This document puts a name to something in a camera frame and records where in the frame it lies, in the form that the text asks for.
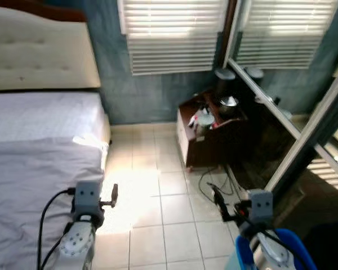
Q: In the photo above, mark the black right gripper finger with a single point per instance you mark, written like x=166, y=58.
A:
x=219, y=197

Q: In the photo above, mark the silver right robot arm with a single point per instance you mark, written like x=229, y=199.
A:
x=270, y=253

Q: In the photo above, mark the blue plastic container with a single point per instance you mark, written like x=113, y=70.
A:
x=298, y=253

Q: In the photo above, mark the mirrored wardrobe sliding door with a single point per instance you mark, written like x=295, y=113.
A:
x=315, y=191
x=293, y=34

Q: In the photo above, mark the white and red jar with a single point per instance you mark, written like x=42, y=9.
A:
x=204, y=121

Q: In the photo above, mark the grey lilac bed sheet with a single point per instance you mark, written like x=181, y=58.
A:
x=22, y=185

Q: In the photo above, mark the silver metal bowl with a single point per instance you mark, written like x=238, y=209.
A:
x=229, y=104

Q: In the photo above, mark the white textured mattress cover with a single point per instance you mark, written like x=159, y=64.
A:
x=45, y=115

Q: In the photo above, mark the black cylinder device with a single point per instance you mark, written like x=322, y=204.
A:
x=225, y=81

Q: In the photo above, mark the cream tufted headboard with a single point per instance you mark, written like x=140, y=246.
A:
x=39, y=56

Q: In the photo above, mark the white window blind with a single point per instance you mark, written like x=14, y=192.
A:
x=169, y=34

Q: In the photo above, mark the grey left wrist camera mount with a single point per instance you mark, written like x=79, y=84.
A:
x=87, y=197

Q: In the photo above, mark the brown wooden headboard frame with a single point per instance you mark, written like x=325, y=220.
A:
x=45, y=7

